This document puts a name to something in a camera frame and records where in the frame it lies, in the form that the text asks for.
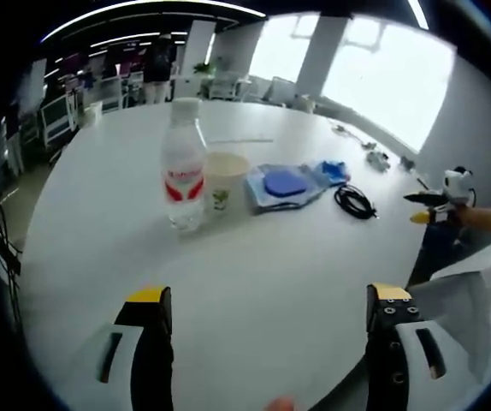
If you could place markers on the clear bag with blue disc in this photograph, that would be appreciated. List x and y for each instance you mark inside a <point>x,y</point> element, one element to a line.
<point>284,184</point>

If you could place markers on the small dark gadget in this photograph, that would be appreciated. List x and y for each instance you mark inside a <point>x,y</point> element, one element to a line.
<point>409,162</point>

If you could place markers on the plain white cup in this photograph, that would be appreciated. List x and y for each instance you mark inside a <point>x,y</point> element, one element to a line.
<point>92,113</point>

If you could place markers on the blue tissue pack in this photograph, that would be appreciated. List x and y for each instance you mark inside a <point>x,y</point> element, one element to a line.
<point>333,171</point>

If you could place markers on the person's left hand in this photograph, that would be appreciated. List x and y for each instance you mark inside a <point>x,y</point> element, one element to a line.
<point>279,404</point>

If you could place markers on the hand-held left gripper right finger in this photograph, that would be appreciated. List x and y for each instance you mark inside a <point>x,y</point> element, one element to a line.
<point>384,364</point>

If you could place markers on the white table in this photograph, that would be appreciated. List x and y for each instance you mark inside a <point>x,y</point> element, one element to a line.
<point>271,257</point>

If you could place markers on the clear plastic water bottle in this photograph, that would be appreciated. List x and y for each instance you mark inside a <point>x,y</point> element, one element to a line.
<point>183,171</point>

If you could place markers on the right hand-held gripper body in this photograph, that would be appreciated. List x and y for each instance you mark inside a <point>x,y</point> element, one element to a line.
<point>457,188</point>

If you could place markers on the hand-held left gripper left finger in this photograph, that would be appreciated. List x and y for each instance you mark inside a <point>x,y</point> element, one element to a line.
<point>151,368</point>

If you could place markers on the long ceiling light strip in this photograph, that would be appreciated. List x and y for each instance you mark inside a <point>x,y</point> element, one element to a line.
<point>143,17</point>

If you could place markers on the white paper cup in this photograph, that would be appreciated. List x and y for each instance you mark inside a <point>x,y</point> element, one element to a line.
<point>228,184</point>

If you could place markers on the person's dark trousers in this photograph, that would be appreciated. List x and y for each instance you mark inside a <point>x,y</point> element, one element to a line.
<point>435,252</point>

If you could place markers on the white grey handheld device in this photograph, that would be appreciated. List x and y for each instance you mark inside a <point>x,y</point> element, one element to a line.
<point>377,160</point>

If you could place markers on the green potted plant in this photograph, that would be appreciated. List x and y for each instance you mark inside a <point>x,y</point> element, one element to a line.
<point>205,68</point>

